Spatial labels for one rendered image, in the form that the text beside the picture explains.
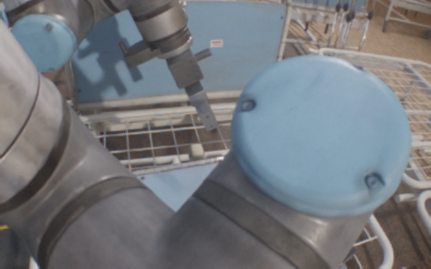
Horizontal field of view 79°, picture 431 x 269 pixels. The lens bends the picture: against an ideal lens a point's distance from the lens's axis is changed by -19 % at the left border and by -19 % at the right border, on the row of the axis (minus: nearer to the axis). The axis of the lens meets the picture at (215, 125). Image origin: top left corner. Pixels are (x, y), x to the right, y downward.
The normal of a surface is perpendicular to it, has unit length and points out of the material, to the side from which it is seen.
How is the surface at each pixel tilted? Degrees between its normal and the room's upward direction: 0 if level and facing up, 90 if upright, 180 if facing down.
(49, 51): 95
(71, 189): 3
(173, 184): 5
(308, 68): 21
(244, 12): 90
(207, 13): 90
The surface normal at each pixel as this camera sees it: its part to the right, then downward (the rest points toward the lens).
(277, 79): -0.11, -0.56
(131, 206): 0.31, -0.86
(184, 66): 0.27, 0.54
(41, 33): 0.04, 0.70
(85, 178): 0.16, -0.78
